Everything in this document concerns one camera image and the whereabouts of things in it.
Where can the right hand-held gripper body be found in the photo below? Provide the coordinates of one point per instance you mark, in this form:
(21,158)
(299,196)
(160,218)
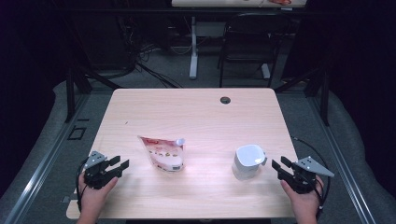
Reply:
(302,180)

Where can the aluminium floor rail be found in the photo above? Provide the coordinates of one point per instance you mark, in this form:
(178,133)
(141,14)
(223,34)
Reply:
(345,174)
(37,174)

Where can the light wooden background desk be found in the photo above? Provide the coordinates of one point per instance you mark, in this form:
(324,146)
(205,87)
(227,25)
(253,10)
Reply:
(218,3)

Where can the grey tape strip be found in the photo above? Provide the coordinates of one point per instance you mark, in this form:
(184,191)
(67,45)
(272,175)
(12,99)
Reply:
(67,199)

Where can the person's left hand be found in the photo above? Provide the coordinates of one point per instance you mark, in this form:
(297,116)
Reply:
(93,199)

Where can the red and white spouted pouch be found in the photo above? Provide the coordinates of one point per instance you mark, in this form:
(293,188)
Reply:
(165,154)

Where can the orange thing on desk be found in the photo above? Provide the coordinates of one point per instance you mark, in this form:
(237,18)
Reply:
(280,2)

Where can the black folding chair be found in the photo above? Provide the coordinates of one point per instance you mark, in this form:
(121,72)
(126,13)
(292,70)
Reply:
(253,34)

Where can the black metal stand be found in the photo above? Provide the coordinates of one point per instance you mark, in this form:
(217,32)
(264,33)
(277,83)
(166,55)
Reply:
(70,93)
(324,99)

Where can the person's right hand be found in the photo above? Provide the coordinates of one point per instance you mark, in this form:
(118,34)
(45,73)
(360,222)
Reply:
(306,203)

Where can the white desk leg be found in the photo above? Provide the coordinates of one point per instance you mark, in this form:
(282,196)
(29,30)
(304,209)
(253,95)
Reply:
(265,71)

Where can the black round table grommet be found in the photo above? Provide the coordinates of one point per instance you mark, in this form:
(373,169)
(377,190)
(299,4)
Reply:
(225,100)

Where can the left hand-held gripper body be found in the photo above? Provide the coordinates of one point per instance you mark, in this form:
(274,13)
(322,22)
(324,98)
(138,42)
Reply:
(96,174)

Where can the white lidded container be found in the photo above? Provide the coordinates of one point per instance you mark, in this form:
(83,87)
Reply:
(247,163)

